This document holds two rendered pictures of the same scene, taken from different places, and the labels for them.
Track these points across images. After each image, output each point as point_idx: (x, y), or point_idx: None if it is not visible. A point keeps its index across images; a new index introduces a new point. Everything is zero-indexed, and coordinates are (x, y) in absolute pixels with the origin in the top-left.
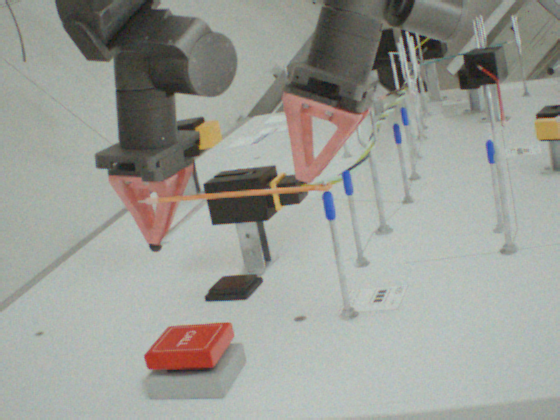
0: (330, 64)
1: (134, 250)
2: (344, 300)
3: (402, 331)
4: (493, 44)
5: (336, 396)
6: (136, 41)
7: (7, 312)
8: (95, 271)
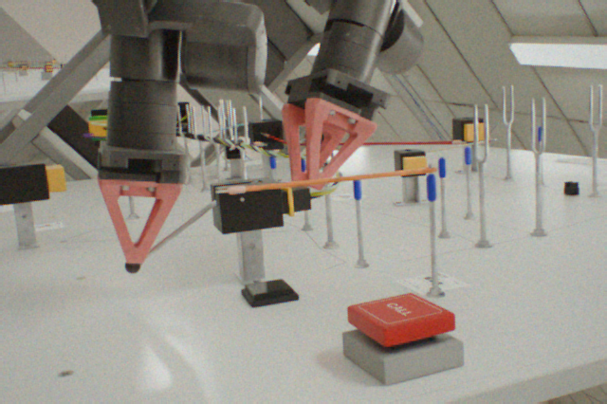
0: (351, 76)
1: (46, 287)
2: (435, 279)
3: (513, 297)
4: None
5: (568, 342)
6: (186, 18)
7: None
8: (25, 310)
